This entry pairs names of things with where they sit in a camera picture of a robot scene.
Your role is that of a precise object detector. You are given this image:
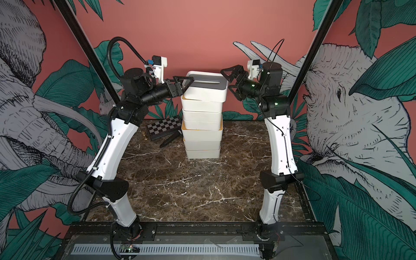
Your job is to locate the small bamboo lid tissue box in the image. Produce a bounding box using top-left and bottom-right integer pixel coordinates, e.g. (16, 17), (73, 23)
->
(180, 96), (223, 113)

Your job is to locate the grey lid tissue box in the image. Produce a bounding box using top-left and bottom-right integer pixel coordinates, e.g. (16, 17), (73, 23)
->
(183, 71), (228, 103)
(183, 120), (222, 131)

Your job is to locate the large bamboo lid tissue box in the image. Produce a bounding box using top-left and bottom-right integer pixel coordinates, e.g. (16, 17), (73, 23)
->
(182, 120), (223, 141)

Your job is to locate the yellow lid tissue box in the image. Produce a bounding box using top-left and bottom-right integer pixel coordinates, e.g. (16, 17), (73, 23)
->
(184, 140), (221, 151)

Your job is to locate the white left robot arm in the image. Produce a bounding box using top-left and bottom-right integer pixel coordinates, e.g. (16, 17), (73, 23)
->
(76, 68), (194, 228)

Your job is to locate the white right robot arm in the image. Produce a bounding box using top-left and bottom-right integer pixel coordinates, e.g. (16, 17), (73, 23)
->
(221, 60), (303, 226)

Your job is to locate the white bottom tissue box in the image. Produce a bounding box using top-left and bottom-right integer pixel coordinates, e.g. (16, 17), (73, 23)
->
(185, 149), (221, 159)

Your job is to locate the folding chess board box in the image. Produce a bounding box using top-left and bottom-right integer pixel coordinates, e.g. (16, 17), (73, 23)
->
(147, 117), (182, 141)

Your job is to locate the white vented strip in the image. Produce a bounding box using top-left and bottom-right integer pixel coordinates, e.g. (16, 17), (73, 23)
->
(70, 244), (260, 256)

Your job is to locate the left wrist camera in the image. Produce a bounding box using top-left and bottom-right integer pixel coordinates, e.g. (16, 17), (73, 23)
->
(145, 55), (167, 83)

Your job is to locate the black corrugated cable hose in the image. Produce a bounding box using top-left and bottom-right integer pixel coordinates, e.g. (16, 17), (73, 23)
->
(106, 36), (148, 82)

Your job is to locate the black corner frame post left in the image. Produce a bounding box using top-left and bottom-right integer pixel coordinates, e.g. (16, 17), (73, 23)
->
(53, 0), (120, 105)

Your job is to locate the black corner frame post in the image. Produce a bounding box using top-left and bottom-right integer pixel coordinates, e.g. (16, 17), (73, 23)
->
(53, 0), (120, 105)
(288, 0), (343, 104)

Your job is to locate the black corner frame post right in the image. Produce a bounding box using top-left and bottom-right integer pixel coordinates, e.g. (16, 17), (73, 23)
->
(288, 0), (343, 104)

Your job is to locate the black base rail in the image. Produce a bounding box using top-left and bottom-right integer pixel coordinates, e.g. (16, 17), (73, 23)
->
(63, 222), (330, 244)

